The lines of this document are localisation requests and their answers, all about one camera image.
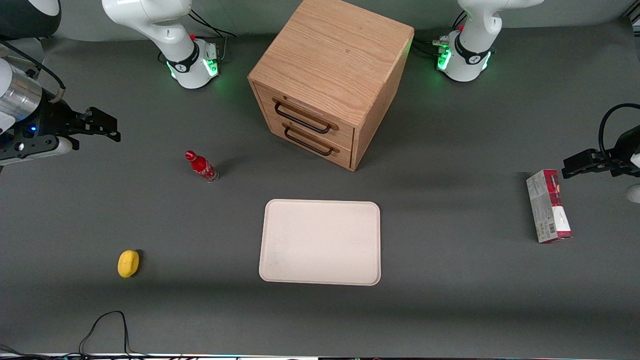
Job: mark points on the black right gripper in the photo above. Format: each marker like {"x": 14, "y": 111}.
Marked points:
{"x": 49, "y": 120}

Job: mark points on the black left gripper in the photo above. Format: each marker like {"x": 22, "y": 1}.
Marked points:
{"x": 623, "y": 151}

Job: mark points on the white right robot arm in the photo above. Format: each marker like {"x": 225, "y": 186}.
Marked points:
{"x": 150, "y": 20}

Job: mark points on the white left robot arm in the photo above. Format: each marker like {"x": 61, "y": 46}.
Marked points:
{"x": 475, "y": 30}

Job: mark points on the wooden drawer cabinet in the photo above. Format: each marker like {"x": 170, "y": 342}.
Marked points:
{"x": 340, "y": 50}

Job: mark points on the red and grey carton box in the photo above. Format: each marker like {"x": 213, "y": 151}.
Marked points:
{"x": 547, "y": 210}

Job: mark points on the red soda bottle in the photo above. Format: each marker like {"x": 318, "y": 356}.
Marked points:
{"x": 201, "y": 166}

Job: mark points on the yellow lemon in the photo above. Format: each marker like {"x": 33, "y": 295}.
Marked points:
{"x": 128, "y": 263}

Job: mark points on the grey table mat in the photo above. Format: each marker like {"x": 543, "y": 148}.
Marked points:
{"x": 450, "y": 310}

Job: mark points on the beige rectangular tray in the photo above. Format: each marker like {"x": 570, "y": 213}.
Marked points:
{"x": 320, "y": 242}

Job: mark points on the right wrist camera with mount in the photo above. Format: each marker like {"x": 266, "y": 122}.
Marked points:
{"x": 30, "y": 147}

